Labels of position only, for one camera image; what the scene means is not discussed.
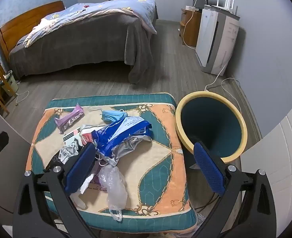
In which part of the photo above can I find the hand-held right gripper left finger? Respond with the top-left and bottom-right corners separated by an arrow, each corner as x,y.
12,142 -> 98,238

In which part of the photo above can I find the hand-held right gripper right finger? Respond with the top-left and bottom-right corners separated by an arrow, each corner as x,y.
193,141 -> 276,238

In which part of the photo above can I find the black white wrapper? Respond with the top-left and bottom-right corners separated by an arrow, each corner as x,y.
59,141 -> 83,164

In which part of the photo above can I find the white green striped box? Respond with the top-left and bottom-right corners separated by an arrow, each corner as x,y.
62,126 -> 83,145

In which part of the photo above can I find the clear plastic bag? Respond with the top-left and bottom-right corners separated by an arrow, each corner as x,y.
98,166 -> 128,210

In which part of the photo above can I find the purple wrapper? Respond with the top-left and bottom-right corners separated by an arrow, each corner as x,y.
54,104 -> 84,134

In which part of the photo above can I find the teal bin with yellow rim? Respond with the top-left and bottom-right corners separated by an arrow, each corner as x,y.
175,91 -> 248,164

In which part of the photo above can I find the blue snack bag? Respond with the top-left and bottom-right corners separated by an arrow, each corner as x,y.
91,116 -> 153,167

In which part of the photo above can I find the blue face mask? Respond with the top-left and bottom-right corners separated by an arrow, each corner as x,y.
88,106 -> 129,123

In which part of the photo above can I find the teal orange patterned mat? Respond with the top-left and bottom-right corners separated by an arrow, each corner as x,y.
26,92 -> 198,228

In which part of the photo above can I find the white green bucket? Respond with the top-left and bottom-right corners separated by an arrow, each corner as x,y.
2,70 -> 19,95

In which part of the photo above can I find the white panelled cabinet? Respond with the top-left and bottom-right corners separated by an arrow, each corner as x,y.
240,101 -> 292,231

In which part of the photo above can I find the wooden headboard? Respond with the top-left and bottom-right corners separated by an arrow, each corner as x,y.
0,1 -> 66,63

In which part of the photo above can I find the bed with grey cover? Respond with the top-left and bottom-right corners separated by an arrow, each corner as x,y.
9,0 -> 159,85

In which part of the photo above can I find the white air purifier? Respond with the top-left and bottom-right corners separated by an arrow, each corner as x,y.
195,4 -> 240,75

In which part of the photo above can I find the wooden cabinet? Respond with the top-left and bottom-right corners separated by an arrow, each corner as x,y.
179,5 -> 202,48

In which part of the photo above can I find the white router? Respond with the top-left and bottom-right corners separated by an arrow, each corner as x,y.
215,0 -> 236,12

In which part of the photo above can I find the thin white floor cable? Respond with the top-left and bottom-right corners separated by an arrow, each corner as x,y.
15,90 -> 30,104

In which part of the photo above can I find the white purifier power cable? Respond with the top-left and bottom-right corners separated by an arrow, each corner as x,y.
204,52 -> 229,92

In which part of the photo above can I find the white cable on cabinet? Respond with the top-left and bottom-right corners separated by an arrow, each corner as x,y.
182,6 -> 196,47

